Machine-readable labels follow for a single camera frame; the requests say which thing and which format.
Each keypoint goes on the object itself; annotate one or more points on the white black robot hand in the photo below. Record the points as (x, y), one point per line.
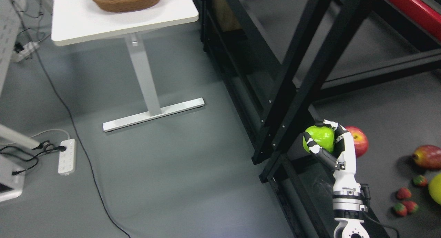
(341, 162)

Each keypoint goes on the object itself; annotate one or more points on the green apple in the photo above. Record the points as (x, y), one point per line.
(323, 136)

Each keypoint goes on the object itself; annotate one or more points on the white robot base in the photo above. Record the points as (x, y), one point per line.
(11, 185)

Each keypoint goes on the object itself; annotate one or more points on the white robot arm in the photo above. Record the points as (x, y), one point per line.
(349, 205)

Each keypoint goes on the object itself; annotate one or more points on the red apple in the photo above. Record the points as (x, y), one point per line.
(361, 142)

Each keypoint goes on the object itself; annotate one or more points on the strawberry middle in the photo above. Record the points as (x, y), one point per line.
(403, 193)

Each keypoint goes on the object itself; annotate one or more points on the strawberry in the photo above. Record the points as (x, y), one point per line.
(420, 181)
(403, 193)
(400, 209)
(411, 206)

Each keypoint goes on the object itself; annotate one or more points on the black metal shelf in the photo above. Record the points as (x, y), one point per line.
(367, 63)

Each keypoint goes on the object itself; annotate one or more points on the strawberry lower left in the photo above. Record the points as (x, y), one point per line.
(400, 209)

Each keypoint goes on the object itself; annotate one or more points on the strawberry upper right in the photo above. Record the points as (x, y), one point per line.
(420, 181)

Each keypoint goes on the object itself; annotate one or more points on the strawberry lower right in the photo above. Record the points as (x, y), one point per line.
(411, 206)

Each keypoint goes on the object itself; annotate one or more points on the red mango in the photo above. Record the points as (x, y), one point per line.
(427, 157)

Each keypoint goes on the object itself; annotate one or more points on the yellow fruit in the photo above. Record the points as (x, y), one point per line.
(434, 188)

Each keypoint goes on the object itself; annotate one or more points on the white floor power strip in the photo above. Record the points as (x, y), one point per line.
(67, 158)

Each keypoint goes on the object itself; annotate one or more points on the white standing desk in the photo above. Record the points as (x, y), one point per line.
(76, 21)

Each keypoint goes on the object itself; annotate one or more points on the white far power strip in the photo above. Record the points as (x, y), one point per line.
(29, 48)

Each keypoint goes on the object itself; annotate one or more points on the white folding table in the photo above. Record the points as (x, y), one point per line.
(9, 27)

